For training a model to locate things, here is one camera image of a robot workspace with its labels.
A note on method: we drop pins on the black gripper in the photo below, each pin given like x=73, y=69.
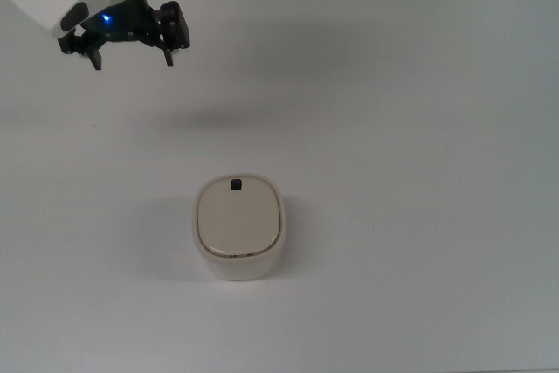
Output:
x=124, y=19

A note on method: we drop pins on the cream trash can lid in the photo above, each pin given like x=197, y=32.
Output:
x=238, y=220

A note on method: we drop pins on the small white trash can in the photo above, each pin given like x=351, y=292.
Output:
x=244, y=266

